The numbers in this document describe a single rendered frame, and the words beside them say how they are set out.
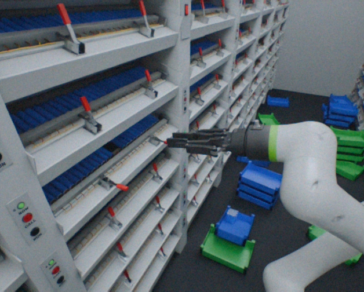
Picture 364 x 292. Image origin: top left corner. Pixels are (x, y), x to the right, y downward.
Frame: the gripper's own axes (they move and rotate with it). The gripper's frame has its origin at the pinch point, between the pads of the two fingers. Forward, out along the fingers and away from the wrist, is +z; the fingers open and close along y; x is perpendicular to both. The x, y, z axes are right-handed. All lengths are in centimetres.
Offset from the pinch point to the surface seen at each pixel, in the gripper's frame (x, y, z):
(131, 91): -14.8, -4.9, 17.0
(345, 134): 95, -195, -70
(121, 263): 44, 19, 26
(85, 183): 3.2, 21.5, 20.4
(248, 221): 105, -70, 0
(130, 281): 60, 17, 29
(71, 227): 8.2, 32.2, 17.0
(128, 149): 3.3, 2.1, 19.6
